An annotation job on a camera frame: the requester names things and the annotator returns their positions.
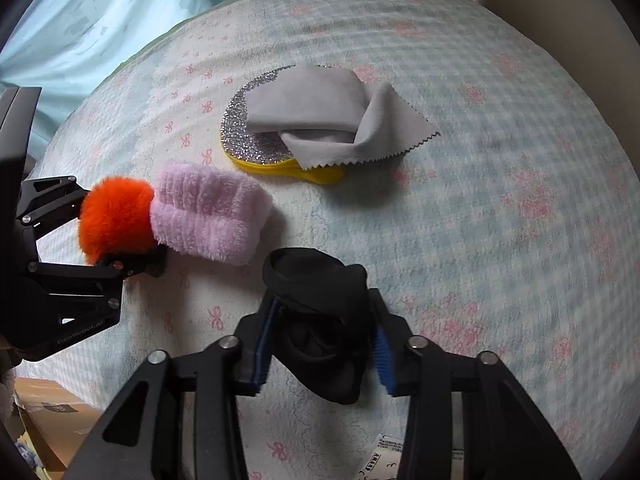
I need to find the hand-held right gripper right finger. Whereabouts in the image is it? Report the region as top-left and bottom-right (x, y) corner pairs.
(366, 287), (583, 480)

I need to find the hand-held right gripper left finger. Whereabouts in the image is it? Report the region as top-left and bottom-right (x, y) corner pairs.
(75, 294), (279, 480)

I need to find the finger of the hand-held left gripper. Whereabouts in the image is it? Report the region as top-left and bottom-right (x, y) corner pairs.
(26, 252), (168, 281)
(16, 175), (92, 243)

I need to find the orange fur pompom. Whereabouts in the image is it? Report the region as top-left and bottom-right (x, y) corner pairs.
(77, 176), (157, 266)

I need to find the black sock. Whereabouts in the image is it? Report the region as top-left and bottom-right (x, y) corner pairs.
(262, 247), (376, 405)

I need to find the white printed care label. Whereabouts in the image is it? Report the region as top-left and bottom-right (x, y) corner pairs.
(359, 434), (417, 480)

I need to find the cardboard box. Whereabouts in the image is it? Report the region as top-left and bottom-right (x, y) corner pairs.
(12, 376), (104, 472)

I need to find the pink fuzzy sock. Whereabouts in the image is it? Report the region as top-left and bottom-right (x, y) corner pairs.
(150, 159), (274, 266)

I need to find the floral checked bedsheet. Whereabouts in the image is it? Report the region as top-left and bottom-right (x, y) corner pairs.
(14, 0), (633, 480)

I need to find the light blue curtain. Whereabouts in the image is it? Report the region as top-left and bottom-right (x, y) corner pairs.
(0, 0), (251, 161)

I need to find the yellow silver glitter sponge pad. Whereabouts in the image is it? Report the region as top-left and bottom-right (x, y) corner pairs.
(221, 66), (347, 184)

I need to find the grey microfibre cloth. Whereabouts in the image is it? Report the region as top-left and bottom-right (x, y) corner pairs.
(245, 64), (442, 169)

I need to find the beige padded headboard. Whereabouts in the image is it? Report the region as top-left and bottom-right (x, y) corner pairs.
(241, 0), (640, 111)

